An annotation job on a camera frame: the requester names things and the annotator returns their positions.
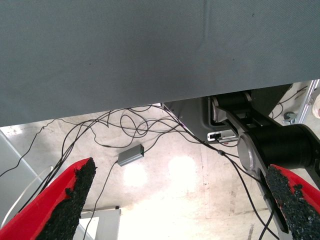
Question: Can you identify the white floor box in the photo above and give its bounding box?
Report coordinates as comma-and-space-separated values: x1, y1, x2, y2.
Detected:
79, 207, 122, 240

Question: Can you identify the dark grey table cloth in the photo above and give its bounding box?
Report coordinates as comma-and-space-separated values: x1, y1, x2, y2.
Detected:
0, 0, 320, 127

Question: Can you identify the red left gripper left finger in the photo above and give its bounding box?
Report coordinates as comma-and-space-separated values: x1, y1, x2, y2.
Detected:
0, 157, 97, 240

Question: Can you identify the aluminium profile with caster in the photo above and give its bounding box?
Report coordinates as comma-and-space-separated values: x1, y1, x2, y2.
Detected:
282, 79, 320, 125

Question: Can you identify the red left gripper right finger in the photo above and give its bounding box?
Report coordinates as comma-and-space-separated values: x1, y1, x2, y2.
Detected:
264, 163, 320, 240

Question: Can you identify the thin white floor cable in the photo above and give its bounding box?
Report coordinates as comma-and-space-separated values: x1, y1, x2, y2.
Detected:
0, 166, 55, 224

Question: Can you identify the black cable with ferrite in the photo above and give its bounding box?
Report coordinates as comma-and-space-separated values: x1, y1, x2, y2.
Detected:
161, 104, 280, 240

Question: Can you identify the thin black floor cable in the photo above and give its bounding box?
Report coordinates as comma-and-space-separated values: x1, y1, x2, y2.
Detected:
83, 161, 120, 240
0, 119, 55, 178
93, 104, 191, 148
0, 109, 113, 223

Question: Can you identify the grey box with green light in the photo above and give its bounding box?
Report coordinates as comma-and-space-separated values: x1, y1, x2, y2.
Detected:
117, 144, 146, 167

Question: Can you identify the grey metal panel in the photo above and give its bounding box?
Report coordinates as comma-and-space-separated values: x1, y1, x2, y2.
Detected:
0, 129, 55, 218

